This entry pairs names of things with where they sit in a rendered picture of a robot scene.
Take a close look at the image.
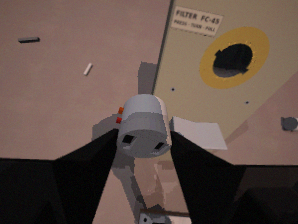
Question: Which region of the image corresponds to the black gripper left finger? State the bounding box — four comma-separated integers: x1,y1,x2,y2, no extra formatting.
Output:
0,129,119,224

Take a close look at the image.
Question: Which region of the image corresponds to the beige service panel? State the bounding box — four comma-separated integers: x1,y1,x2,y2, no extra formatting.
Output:
151,0,298,140

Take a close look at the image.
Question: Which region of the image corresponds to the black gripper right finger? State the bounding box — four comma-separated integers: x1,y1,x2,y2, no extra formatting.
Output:
170,131,298,224

